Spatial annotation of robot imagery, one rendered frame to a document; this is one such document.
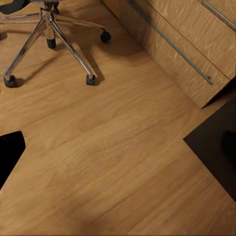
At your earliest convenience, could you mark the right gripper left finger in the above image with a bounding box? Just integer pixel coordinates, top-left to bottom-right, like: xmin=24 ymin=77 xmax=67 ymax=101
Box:
xmin=0 ymin=131 xmax=26 ymax=189

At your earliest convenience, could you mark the swivel chair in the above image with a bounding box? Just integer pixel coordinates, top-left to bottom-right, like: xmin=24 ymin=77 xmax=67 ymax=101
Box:
xmin=0 ymin=0 xmax=111 ymax=87

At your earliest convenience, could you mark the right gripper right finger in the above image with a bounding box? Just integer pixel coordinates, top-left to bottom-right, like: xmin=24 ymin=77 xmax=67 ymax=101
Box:
xmin=220 ymin=130 xmax=236 ymax=170

